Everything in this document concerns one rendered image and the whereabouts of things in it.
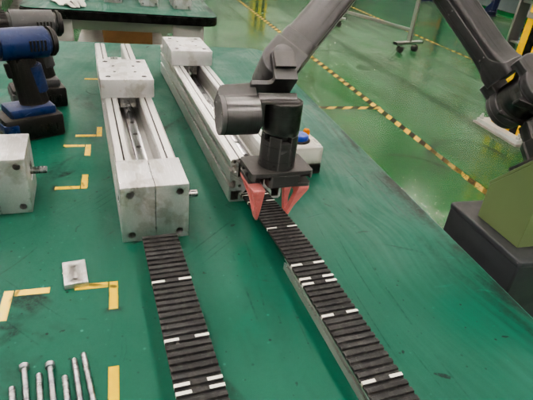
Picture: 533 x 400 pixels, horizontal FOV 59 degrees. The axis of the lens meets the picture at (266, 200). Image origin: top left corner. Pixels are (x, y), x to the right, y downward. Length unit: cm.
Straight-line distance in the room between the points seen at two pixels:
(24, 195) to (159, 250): 26
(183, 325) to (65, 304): 17
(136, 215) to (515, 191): 63
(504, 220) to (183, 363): 63
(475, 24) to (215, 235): 60
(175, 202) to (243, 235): 13
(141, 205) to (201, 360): 28
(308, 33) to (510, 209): 46
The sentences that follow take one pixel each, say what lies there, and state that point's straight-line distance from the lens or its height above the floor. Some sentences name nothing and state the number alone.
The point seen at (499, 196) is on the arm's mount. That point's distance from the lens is 95.
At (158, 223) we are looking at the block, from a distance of 74.
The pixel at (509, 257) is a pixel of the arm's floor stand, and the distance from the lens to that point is 91.
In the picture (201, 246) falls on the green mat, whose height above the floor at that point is 78.
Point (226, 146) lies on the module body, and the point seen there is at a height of 86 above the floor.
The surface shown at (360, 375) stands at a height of 81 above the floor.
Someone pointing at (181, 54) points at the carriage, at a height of 90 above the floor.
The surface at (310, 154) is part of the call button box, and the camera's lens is 97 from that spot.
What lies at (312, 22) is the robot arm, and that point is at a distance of 80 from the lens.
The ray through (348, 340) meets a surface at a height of 81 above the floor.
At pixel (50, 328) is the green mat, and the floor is 78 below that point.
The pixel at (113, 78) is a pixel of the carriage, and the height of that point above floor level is 90.
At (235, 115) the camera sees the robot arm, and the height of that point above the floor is 99.
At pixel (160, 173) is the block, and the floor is 87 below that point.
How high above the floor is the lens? 122
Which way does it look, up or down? 30 degrees down
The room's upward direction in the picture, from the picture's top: 7 degrees clockwise
